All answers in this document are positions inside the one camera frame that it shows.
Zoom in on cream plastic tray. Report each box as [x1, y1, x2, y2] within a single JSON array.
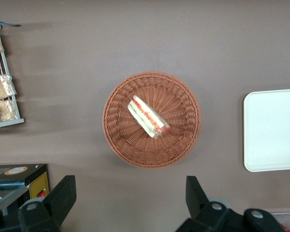
[[243, 88, 290, 173]]

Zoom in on black food warmer machine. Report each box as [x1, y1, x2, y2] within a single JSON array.
[[0, 163, 50, 218]]

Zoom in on brown round wicker basket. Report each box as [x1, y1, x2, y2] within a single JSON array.
[[102, 71, 203, 170]]

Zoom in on tray of packaged pastries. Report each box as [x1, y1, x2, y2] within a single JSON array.
[[0, 19, 25, 131]]

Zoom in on clear acrylic bottle rack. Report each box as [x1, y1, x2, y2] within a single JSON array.
[[272, 212, 290, 232]]

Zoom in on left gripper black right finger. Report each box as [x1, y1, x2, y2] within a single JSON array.
[[175, 175, 287, 232]]

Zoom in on triangle sandwich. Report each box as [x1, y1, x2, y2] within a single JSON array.
[[127, 95, 171, 140]]

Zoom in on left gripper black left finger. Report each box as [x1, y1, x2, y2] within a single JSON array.
[[0, 175, 77, 232]]

